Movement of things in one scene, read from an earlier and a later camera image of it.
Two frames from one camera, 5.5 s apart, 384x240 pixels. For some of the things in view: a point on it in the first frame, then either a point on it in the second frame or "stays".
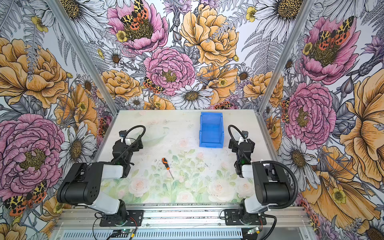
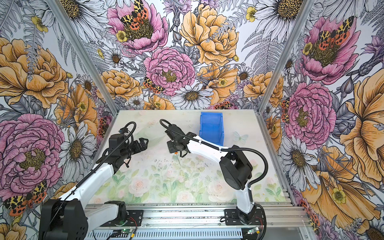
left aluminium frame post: [62, 18] stays
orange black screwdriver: [165, 162] to [177, 157]
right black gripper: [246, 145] to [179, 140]
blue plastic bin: [211, 133] stays
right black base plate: [232, 217] stays
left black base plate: [135, 218] stays
